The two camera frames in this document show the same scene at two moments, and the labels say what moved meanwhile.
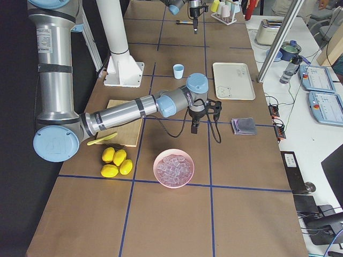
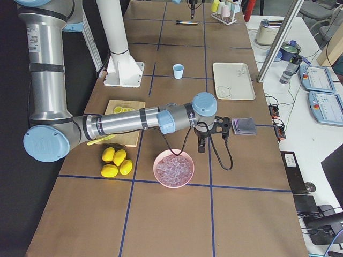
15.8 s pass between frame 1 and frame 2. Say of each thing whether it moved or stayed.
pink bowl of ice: stayed
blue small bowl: stayed
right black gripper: moved
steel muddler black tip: stayed
